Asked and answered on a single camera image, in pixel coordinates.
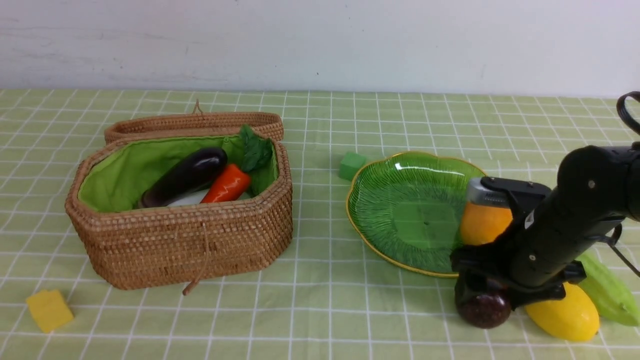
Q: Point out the purple toy eggplant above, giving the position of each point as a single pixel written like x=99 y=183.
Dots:
x=189 y=175

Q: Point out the wicker basket lid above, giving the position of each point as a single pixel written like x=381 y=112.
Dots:
x=197 y=123

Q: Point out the light green toy gourd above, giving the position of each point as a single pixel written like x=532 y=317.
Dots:
x=611 y=296

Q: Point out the yellow foam block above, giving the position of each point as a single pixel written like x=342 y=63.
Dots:
x=49 y=310

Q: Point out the green checkered tablecloth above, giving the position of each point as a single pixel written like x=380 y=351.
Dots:
x=328 y=297

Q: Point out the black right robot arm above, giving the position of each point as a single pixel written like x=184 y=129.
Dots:
x=599 y=178

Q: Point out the white toy radish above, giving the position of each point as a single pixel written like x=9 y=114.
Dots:
x=189 y=199

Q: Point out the yellow toy lemon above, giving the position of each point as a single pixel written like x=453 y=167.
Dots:
x=574 y=318

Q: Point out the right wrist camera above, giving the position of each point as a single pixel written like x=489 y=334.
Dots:
x=516 y=195

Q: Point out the orange toy carrot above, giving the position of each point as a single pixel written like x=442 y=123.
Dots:
x=235 y=179

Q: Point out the dark red passion fruit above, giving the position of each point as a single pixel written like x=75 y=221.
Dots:
x=485 y=311

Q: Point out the orange toy mango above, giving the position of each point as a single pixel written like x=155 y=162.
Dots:
x=481 y=224

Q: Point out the green glass leaf plate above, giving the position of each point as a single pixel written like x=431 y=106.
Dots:
x=407 y=209

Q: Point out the woven wicker basket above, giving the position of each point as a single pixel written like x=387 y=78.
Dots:
x=141 y=248

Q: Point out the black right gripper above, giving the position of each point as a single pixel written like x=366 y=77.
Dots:
x=536 y=255

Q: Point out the green foam cube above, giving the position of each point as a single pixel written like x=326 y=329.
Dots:
x=350 y=164

